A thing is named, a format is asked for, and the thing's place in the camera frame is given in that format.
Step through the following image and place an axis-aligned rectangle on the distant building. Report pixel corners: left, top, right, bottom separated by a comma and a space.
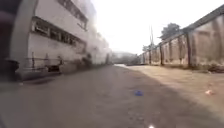
111, 51, 140, 66

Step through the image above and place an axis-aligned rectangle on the blue litter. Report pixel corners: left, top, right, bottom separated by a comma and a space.
134, 90, 145, 98

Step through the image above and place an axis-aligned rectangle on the brown dirt path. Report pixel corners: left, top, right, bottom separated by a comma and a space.
0, 63, 224, 128

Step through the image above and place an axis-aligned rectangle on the pole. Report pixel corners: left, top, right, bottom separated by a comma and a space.
149, 25, 155, 65

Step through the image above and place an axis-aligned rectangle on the large white building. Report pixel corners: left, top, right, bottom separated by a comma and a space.
9, 0, 113, 80

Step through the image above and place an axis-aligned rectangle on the tree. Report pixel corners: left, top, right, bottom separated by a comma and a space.
158, 22, 183, 42

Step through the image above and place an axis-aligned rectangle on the orange litter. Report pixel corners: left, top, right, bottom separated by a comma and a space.
204, 88, 215, 97

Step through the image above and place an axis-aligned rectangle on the weathered wall with pillars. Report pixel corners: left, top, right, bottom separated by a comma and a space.
137, 4, 224, 73

